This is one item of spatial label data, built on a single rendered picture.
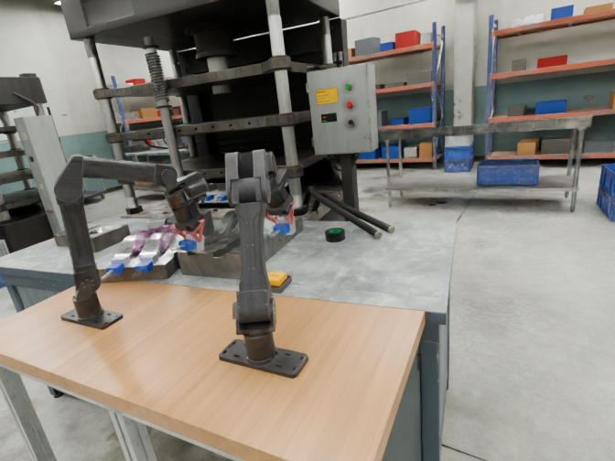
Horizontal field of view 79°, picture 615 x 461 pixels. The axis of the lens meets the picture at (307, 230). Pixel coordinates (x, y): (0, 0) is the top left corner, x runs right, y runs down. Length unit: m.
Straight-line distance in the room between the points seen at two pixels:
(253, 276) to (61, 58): 8.58
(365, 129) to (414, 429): 1.26
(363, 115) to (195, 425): 1.48
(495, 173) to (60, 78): 7.84
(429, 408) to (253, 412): 0.64
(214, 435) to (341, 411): 0.23
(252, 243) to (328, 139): 1.17
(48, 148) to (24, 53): 3.72
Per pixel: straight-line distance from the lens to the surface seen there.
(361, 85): 1.85
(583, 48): 7.47
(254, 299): 0.80
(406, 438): 1.38
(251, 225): 0.83
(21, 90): 5.78
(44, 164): 5.43
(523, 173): 4.63
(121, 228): 2.00
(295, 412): 0.75
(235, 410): 0.78
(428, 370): 1.17
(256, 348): 0.83
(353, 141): 1.87
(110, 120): 2.57
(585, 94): 7.48
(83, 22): 2.57
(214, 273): 1.31
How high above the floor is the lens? 1.32
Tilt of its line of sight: 18 degrees down
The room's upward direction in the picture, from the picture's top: 7 degrees counter-clockwise
